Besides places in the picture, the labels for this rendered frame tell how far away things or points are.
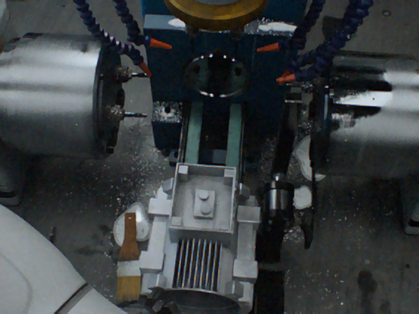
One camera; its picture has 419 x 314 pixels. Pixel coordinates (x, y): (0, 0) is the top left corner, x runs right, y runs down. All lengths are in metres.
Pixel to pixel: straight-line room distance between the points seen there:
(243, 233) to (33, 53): 0.51
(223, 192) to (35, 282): 0.49
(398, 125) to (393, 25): 0.68
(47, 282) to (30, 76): 0.61
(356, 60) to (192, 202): 0.41
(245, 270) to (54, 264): 0.45
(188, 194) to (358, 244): 0.48
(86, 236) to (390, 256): 0.66
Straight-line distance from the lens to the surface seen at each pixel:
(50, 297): 0.57
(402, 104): 1.09
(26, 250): 0.58
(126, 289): 1.25
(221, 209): 0.97
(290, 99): 0.93
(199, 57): 1.20
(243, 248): 0.99
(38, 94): 1.11
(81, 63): 1.10
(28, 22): 1.74
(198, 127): 1.29
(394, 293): 1.30
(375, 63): 1.12
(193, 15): 0.92
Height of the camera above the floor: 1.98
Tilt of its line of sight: 58 degrees down
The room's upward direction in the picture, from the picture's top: straight up
